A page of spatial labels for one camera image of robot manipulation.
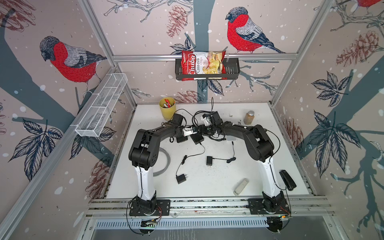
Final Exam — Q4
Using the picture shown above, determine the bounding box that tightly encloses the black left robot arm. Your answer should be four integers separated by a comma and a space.
129, 114, 188, 203

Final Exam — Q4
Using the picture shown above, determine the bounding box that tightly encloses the white mesh wall shelf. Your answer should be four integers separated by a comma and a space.
75, 73, 128, 138

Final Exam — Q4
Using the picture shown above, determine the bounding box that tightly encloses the black ribbed power brick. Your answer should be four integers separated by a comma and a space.
190, 134, 204, 145

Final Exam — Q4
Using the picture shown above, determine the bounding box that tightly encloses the beige power strip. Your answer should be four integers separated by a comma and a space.
233, 178, 249, 196

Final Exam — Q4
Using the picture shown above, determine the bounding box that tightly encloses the black stapler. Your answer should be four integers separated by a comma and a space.
279, 170, 297, 191

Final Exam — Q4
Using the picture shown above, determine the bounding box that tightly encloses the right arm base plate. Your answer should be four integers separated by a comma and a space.
248, 199, 291, 216

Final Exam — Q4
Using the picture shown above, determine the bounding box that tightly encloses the red cassava chips bag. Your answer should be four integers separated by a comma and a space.
181, 51, 226, 75

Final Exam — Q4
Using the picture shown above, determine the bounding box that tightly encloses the black wire wall basket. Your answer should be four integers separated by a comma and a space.
175, 58, 240, 81

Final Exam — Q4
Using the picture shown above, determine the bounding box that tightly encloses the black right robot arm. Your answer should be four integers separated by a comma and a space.
200, 112, 285, 212

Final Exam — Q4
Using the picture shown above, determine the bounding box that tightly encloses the yellow pen cup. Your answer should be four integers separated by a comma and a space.
159, 97, 177, 121

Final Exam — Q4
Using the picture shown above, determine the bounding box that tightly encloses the black ethernet cable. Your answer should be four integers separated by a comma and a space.
191, 110, 211, 127

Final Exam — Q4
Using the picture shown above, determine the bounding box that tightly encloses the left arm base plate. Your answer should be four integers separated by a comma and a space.
128, 197, 171, 217

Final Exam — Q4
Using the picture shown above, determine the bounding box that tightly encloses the black wall plug adapter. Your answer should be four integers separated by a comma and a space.
175, 143, 206, 185

